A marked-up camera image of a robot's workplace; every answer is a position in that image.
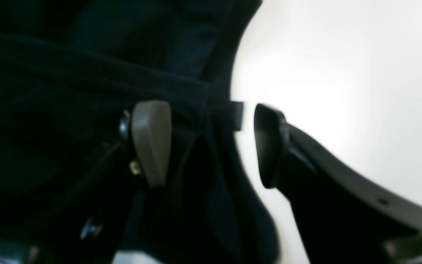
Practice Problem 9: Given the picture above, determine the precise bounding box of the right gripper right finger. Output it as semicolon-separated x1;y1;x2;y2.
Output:
253;104;422;264

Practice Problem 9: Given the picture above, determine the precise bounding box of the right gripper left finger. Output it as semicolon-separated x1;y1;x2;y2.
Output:
0;100;171;264

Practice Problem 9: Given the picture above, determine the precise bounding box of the black T-shirt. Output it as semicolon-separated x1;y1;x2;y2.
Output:
0;0;279;264

